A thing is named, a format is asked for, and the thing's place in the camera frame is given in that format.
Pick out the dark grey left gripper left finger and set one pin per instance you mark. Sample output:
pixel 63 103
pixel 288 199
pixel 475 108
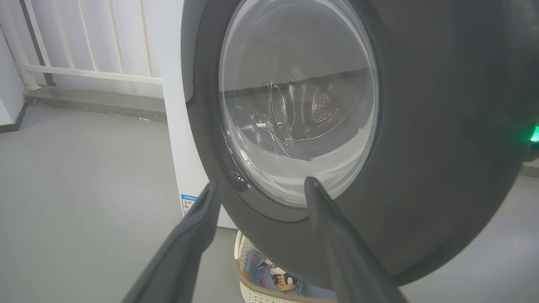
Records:
pixel 177 261

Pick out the white metal railing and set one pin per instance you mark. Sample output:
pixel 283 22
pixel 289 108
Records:
pixel 88 73

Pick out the blue garment with orange print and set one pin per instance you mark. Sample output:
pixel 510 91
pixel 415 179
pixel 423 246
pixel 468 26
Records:
pixel 259 271

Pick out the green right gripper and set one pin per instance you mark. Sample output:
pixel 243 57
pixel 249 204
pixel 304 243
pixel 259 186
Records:
pixel 534 147

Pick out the dark round washing machine door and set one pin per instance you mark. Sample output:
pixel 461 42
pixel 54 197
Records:
pixel 442 147

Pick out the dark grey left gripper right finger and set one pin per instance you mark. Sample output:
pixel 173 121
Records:
pixel 349 265

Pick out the steel washing machine drum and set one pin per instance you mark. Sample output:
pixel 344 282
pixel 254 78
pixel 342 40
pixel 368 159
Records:
pixel 303 109

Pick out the cream perforated laundry basket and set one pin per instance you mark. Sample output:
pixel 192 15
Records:
pixel 248 290

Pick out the blue energy label sticker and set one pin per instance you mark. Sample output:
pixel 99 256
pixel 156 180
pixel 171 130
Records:
pixel 188 204

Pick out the white washing machine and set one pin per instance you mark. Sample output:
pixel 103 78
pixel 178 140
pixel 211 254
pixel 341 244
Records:
pixel 181 147

